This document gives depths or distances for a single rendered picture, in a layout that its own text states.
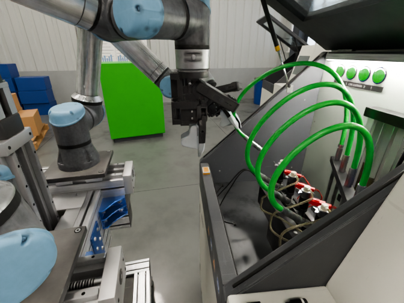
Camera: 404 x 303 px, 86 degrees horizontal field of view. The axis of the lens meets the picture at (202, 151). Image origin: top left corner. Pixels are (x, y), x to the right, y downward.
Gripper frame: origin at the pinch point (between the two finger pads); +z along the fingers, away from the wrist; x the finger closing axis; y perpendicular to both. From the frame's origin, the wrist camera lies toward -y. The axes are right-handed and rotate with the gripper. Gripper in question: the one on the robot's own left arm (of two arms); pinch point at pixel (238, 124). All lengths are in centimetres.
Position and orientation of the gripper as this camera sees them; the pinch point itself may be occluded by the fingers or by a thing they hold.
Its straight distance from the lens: 83.0
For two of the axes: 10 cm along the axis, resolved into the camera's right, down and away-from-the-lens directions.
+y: -7.0, 5.2, 4.9
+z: 5.2, 8.4, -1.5
